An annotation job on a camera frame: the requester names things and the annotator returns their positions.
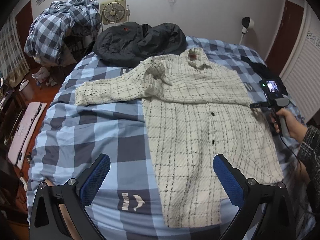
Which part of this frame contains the white plaid tweed jacket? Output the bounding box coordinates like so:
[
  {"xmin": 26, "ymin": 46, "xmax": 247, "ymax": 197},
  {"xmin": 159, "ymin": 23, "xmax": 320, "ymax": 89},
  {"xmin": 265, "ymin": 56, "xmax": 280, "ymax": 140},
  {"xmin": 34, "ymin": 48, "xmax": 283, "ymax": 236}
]
[{"xmin": 75, "ymin": 48, "xmax": 284, "ymax": 228}]

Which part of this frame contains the right forearm tweed sleeve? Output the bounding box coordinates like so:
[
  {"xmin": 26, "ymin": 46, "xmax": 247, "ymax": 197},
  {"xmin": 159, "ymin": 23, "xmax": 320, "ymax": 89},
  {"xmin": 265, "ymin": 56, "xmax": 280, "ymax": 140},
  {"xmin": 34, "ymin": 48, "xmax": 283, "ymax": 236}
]
[{"xmin": 298, "ymin": 126, "xmax": 319, "ymax": 213}]

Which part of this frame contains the person's right hand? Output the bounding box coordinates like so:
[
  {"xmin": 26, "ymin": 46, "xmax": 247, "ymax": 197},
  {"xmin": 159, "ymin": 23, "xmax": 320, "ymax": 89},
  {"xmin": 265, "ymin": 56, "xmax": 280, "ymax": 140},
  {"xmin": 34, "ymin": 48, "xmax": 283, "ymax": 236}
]
[{"xmin": 276, "ymin": 108, "xmax": 308, "ymax": 144}]

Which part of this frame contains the black garment on bed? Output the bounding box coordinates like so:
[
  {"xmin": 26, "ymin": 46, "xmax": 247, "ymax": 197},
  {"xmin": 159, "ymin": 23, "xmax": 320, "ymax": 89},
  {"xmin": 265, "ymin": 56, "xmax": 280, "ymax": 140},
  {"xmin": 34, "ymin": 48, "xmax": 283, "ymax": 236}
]
[{"xmin": 240, "ymin": 56, "xmax": 275, "ymax": 80}]

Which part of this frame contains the white louvered wardrobe door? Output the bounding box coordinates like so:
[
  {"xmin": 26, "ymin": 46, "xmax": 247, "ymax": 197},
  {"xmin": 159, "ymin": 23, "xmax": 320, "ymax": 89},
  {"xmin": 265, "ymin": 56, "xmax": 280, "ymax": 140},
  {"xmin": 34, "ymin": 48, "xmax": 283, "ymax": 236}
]
[{"xmin": 281, "ymin": 6, "xmax": 319, "ymax": 121}]

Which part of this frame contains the blue checked bed cover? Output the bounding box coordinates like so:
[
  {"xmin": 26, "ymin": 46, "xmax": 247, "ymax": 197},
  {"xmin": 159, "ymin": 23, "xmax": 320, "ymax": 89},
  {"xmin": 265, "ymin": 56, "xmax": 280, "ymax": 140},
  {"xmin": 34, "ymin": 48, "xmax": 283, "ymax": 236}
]
[{"xmin": 27, "ymin": 36, "xmax": 316, "ymax": 239}]

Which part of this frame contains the pink padded board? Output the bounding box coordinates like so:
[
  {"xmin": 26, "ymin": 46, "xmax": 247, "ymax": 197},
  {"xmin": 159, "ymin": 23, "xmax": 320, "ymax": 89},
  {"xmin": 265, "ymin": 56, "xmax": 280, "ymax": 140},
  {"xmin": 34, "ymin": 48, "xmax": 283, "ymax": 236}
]
[{"xmin": 8, "ymin": 102, "xmax": 47, "ymax": 170}]

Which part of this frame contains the black puffer jacket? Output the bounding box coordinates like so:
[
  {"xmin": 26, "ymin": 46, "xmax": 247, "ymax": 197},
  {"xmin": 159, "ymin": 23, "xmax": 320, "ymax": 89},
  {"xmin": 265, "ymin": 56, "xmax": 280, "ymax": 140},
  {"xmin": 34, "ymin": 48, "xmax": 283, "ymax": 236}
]
[{"xmin": 93, "ymin": 22, "xmax": 187, "ymax": 68}]

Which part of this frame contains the blue checked crumpled quilt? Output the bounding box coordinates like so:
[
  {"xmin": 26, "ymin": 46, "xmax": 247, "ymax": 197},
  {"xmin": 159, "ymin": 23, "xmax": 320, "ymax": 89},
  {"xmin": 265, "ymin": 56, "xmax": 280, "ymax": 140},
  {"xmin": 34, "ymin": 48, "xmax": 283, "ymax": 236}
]
[{"xmin": 24, "ymin": 0, "xmax": 101, "ymax": 67}]

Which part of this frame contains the beige box fan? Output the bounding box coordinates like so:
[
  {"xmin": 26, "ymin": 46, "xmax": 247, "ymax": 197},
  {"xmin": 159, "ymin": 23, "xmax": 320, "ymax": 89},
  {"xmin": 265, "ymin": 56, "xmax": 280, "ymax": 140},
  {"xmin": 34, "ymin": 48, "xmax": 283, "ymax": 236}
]
[{"xmin": 100, "ymin": 0, "xmax": 131, "ymax": 25}]

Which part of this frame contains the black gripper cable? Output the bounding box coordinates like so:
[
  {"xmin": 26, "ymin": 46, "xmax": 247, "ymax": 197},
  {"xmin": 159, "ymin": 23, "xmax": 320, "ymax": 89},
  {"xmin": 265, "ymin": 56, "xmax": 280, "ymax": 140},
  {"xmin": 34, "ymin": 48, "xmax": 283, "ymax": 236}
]
[{"xmin": 279, "ymin": 134, "xmax": 315, "ymax": 215}]

